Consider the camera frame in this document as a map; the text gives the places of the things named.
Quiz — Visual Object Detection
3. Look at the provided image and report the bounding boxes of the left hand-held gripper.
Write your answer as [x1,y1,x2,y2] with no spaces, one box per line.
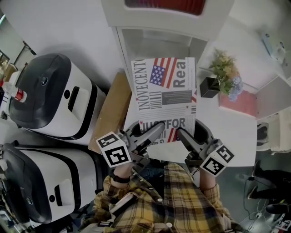
[95,120,166,171]

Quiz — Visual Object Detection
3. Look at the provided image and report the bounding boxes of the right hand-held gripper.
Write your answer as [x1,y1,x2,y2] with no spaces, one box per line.
[176,118,235,177]

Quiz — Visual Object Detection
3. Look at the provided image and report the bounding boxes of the newspaper-print box with flag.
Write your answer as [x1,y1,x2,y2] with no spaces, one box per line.
[131,57,197,143]

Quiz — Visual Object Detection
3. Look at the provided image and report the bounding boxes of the person's left forearm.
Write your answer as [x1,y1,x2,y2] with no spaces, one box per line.
[94,164,137,205]

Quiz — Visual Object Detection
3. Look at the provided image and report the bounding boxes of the person's right forearm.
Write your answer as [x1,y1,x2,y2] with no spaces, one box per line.
[199,169,226,212]

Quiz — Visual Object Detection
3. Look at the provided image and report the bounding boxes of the white desk with shelf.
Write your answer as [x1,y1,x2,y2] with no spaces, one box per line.
[101,0,291,168]

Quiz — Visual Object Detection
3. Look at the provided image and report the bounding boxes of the brown cardboard box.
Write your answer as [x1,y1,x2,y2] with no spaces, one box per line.
[88,72,133,156]

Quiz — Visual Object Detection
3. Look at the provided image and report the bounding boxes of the person's legs in jeans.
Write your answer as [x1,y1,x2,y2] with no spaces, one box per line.
[140,159,170,182]

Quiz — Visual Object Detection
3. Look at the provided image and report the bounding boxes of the black wristband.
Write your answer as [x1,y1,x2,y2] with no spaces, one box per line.
[110,172,131,184]

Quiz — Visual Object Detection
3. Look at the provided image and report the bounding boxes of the pink red shelf panel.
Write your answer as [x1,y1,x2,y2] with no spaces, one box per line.
[218,90,257,118]

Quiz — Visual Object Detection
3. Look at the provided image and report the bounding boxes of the white and grey robot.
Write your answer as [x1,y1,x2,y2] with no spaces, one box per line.
[0,142,102,226]
[8,53,108,146]

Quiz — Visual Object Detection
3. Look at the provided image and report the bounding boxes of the potted plant in black pot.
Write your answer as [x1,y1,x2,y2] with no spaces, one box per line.
[199,49,243,102]

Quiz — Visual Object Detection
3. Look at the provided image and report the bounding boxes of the person's yellow plaid shirt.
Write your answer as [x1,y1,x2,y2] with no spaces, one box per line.
[78,162,245,233]

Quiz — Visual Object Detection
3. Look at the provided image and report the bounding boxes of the white phone in pocket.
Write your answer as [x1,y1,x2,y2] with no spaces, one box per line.
[109,192,139,214]

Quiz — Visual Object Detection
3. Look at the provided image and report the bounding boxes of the red ribbed panel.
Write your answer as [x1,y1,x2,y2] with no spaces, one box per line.
[124,0,207,16]

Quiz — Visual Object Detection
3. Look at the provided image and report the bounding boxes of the clear water bottle red label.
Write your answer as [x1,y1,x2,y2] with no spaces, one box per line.
[0,81,28,103]

